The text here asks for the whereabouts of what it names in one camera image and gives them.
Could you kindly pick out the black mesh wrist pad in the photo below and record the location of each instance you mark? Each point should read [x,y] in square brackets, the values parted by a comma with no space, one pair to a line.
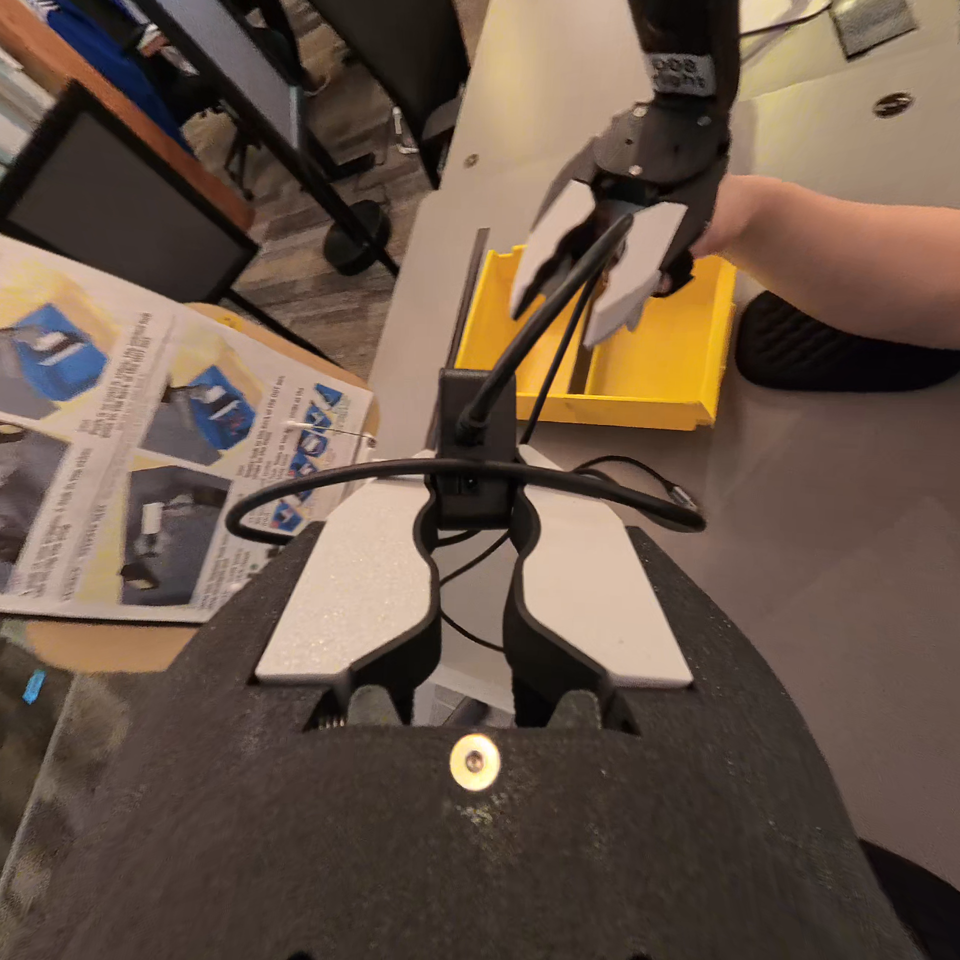
[825,360]

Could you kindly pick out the yellow plastic bin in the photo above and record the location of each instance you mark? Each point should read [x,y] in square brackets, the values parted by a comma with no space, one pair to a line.
[660,375]

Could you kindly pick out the printed instruction sheet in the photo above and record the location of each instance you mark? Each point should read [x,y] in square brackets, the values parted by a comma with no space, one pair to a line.
[112,450]

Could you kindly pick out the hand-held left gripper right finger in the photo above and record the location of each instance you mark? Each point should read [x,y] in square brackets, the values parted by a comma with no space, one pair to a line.
[600,592]

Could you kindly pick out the dark flat desk plate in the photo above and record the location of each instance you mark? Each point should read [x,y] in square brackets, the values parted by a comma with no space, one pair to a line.
[874,26]

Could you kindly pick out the black office chair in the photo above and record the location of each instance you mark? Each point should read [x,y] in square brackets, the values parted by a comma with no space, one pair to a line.
[405,60]

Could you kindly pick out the short black usb hub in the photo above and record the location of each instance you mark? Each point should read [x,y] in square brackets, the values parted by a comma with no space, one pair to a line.
[480,495]

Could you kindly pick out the brown wooden desk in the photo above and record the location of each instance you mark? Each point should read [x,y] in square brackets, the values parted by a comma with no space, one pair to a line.
[150,142]

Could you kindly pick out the blue jacket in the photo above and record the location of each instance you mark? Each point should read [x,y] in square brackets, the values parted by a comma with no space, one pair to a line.
[97,45]

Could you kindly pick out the person's right hand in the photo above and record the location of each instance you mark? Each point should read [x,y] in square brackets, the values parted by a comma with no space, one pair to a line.
[742,217]

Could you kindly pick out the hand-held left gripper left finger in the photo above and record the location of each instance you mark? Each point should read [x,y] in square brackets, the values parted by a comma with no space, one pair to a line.
[352,592]

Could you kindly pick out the wooden sheet board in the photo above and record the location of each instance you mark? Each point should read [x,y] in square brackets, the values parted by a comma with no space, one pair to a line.
[112,646]

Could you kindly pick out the black computer monitor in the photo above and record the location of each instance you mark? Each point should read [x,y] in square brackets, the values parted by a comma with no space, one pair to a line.
[127,210]

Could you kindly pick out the person's right forearm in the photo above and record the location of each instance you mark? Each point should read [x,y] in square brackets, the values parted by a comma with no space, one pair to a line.
[862,262]

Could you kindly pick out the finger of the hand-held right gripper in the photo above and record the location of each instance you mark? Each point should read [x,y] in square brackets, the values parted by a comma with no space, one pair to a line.
[551,240]
[645,262]

